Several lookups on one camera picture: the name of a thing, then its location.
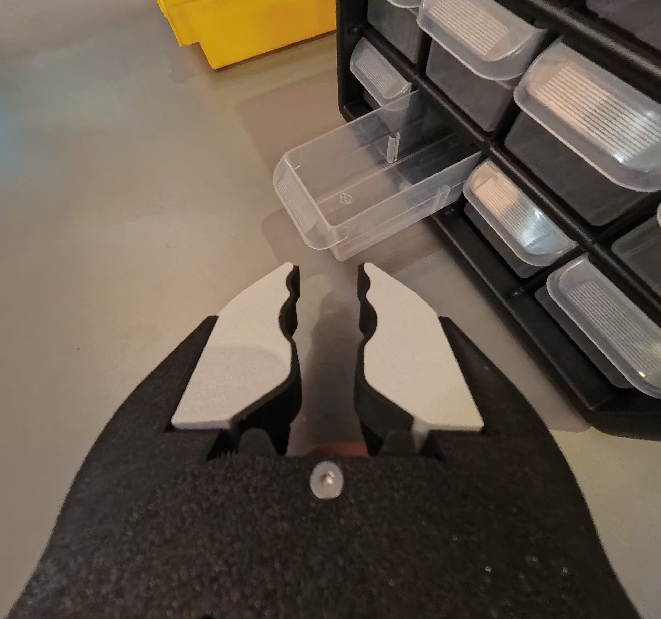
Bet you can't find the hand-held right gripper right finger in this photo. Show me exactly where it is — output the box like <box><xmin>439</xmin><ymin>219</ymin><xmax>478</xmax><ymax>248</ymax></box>
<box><xmin>355</xmin><ymin>261</ymin><xmax>485</xmax><ymax>457</ymax></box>

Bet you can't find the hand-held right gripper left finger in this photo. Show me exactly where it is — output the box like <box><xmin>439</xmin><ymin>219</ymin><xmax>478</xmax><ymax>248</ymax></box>
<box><xmin>170</xmin><ymin>262</ymin><xmax>303</xmax><ymax>457</ymax></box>

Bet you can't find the black drawer cabinet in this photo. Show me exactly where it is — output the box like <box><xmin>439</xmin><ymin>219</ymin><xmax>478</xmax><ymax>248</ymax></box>
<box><xmin>335</xmin><ymin>0</ymin><xmax>661</xmax><ymax>426</ymax></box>

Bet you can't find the clear plastic drawer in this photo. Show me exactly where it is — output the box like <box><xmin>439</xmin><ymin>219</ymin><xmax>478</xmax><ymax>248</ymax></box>
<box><xmin>273</xmin><ymin>89</ymin><xmax>483</xmax><ymax>262</ymax></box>

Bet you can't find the yellow storage bin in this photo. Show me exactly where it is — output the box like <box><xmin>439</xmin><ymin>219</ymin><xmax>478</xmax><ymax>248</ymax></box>
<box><xmin>137</xmin><ymin>0</ymin><xmax>339</xmax><ymax>71</ymax></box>

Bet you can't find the grid of small clear drawers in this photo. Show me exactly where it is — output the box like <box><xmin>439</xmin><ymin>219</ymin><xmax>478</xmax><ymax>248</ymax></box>
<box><xmin>350</xmin><ymin>0</ymin><xmax>661</xmax><ymax>399</ymax></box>

